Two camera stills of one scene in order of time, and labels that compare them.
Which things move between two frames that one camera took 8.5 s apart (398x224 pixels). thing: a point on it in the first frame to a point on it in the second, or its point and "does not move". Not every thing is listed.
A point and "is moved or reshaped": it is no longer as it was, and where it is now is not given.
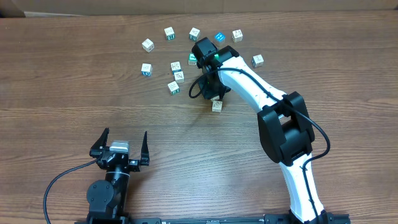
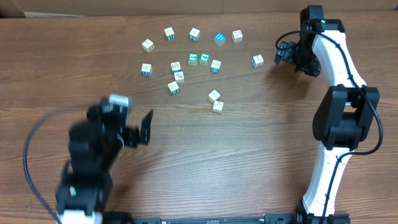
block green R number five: (217, 106) does not move
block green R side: (170, 33) does not move
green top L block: (192, 60) does not move
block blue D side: (147, 69) does not move
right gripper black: (208, 86) to (286, 52)
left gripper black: (116, 159) to (134, 136)
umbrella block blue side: (216, 98) is moved or reshaped
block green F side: (173, 87) does not move
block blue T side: (257, 61) does not move
